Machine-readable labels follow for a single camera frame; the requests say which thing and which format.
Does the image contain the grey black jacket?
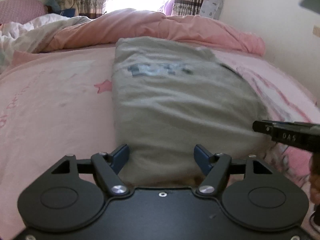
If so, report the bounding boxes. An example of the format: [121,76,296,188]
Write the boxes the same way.
[112,37,272,186]

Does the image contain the blue beige clothes pile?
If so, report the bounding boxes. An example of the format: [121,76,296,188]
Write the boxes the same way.
[45,0,79,17]

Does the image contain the pink duvet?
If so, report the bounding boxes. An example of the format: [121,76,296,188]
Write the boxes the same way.
[35,9,266,56]

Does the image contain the white crumpled sheet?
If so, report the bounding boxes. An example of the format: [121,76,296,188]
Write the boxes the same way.
[1,14,91,73]

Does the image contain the purple headboard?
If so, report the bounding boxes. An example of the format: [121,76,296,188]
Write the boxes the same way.
[0,0,47,24]

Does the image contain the white wall switch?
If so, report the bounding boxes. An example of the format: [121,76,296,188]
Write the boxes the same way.
[312,25,320,37]

